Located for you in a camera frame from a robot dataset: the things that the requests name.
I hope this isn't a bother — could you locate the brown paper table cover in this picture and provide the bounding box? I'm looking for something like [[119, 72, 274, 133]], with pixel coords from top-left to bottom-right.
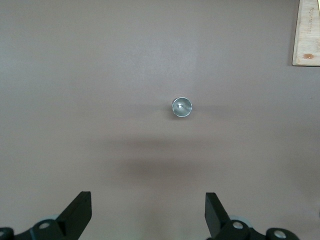
[[0, 0, 320, 240]]

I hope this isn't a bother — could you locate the steel jigger measuring cup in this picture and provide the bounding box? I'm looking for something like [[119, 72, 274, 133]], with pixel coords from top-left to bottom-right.
[[171, 96, 194, 119]]

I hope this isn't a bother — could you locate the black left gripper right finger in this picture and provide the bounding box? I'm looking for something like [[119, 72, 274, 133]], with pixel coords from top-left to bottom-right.
[[204, 192, 301, 240]]

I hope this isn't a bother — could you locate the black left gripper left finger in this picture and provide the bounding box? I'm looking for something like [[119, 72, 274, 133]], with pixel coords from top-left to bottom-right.
[[0, 191, 93, 240]]

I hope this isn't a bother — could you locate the wooden cutting board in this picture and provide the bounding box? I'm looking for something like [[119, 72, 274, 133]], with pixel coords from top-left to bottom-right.
[[291, 0, 320, 67]]

